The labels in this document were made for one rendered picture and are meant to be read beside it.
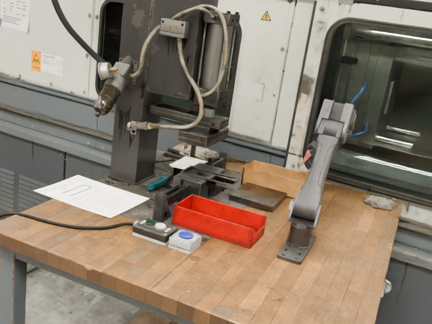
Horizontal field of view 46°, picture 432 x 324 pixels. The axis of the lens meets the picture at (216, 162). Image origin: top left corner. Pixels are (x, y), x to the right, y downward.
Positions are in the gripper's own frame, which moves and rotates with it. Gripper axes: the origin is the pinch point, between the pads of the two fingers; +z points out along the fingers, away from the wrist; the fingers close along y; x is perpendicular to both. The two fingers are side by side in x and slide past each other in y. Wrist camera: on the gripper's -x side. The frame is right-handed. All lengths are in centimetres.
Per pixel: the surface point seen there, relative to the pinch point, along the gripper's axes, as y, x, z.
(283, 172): 3.9, -4.9, 9.2
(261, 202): 1.0, 24.0, 10.8
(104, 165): 71, -34, 94
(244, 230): -1, 55, 5
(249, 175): 11.6, 6.7, 15.3
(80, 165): 82, -35, 107
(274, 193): 0.6, 11.8, 10.6
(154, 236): 14, 69, 19
